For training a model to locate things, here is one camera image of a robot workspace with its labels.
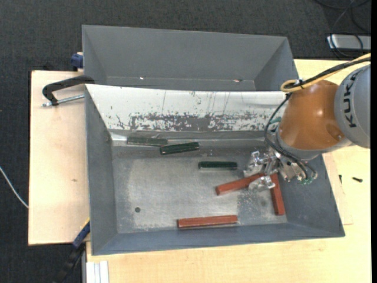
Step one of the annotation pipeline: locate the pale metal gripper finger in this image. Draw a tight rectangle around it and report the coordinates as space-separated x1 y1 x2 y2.
243 150 277 177
247 174 276 192

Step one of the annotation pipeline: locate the red-brown flat block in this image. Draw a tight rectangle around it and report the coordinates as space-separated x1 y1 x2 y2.
176 214 239 229
214 173 267 196
269 173 286 216

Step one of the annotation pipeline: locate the dark green flat block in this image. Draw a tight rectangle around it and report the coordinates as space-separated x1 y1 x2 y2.
197 161 239 172
159 141 200 156
127 136 169 147

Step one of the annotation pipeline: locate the grey metal bin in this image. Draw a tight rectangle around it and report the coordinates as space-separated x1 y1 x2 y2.
81 24 346 256

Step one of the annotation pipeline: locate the pale wood board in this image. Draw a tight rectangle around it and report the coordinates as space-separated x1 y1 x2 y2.
28 70 91 246

